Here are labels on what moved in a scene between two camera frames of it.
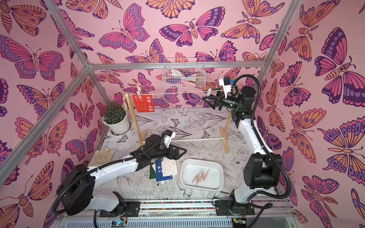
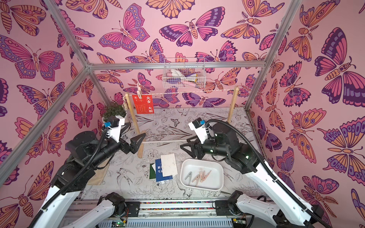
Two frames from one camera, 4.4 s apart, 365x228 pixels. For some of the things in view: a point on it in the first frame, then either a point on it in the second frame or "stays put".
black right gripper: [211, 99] -> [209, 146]
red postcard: [144, 104] stays put
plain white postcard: [169, 167] stays put
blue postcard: [159, 174] stays put
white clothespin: [139, 90] stays put
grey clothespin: [208, 92] -> [189, 175]
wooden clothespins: [204, 176] stays put
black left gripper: [176, 156] -> [133, 147]
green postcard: [152, 172] stays put
